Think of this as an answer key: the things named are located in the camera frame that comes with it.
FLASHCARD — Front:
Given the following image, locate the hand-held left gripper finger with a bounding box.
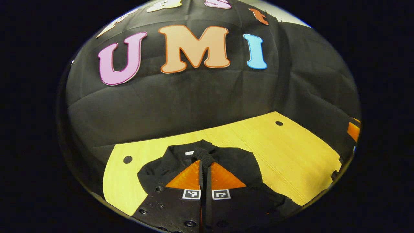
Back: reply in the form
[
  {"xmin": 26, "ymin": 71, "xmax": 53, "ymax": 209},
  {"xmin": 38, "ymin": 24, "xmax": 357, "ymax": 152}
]
[
  {"xmin": 132, "ymin": 159, "xmax": 205, "ymax": 233},
  {"xmin": 205, "ymin": 162, "xmax": 279, "ymax": 232}
]

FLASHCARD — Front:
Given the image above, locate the black button shirt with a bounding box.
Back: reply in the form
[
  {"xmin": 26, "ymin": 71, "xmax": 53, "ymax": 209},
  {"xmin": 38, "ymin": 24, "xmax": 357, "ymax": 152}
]
[{"xmin": 137, "ymin": 140, "xmax": 303, "ymax": 217}]

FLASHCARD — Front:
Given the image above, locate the black backdrop cloth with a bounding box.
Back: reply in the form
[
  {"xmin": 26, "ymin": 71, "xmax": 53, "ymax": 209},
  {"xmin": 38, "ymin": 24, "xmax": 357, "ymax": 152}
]
[{"xmin": 65, "ymin": 0, "xmax": 361, "ymax": 169}]

